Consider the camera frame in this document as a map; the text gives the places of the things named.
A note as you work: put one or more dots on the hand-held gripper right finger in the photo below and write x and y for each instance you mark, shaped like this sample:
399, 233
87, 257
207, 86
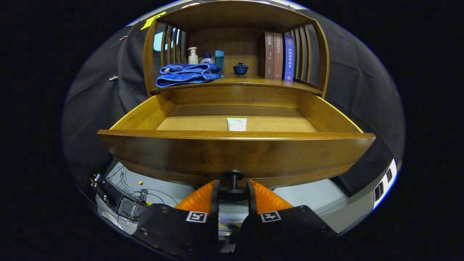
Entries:
286, 232

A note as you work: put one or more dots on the teal transparent bottle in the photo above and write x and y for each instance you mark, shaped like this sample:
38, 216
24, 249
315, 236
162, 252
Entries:
219, 59

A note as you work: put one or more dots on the wooden countertop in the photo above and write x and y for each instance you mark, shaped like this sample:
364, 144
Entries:
250, 81

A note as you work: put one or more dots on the white slotted panel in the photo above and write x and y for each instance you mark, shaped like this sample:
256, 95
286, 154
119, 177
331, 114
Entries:
385, 188

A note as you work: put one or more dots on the white pump bottle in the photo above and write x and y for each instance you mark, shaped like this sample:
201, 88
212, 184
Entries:
193, 58

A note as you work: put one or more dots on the blue book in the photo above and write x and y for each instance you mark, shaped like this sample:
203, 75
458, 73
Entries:
289, 58

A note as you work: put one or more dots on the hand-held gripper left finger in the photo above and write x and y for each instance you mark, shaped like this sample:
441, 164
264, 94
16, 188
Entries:
181, 232

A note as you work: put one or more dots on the dark brown book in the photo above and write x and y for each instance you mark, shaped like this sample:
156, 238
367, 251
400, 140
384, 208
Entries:
268, 54

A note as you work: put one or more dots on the reddish brown book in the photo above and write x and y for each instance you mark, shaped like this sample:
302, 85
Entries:
278, 56

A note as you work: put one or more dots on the blue folded towel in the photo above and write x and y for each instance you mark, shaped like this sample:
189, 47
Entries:
185, 74

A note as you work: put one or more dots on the wooden cabinet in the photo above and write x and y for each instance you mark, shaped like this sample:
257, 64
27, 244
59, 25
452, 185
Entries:
232, 43

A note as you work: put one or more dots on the wooden drawer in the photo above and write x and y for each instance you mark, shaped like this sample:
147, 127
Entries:
232, 156

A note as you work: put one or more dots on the dark blue lidded teacup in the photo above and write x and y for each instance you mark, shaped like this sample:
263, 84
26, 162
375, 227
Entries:
240, 69

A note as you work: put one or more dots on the white bottle with blue cap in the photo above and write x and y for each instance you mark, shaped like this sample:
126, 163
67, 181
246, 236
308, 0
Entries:
207, 59

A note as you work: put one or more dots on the white facial cleanser tube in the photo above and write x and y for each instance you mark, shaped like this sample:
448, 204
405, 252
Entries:
236, 124

